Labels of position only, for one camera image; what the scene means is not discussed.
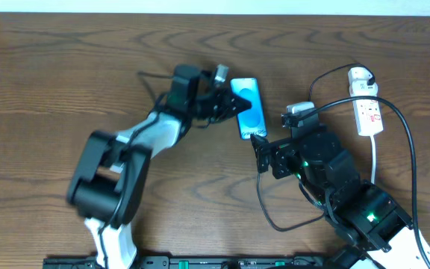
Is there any blue screen smartphone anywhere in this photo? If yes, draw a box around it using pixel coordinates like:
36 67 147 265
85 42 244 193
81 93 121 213
231 78 267 140

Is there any black charger cable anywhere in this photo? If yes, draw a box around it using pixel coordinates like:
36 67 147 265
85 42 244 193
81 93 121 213
255 61 376 232

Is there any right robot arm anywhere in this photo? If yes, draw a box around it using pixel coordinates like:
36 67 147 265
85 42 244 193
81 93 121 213
251 128 430 268

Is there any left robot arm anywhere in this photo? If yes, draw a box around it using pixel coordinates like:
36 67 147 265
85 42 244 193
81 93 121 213
66 64 252 268

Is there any black usb charger plug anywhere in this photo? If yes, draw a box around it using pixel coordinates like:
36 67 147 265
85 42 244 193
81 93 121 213
367 73 376 86

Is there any white power strip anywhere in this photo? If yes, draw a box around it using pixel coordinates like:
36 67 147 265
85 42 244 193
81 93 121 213
348 67 384 137

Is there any white power strip cord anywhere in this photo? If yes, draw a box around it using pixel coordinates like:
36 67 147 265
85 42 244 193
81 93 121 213
369 134 378 185

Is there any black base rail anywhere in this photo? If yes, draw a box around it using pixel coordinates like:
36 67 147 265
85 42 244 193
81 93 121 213
42 256 346 269

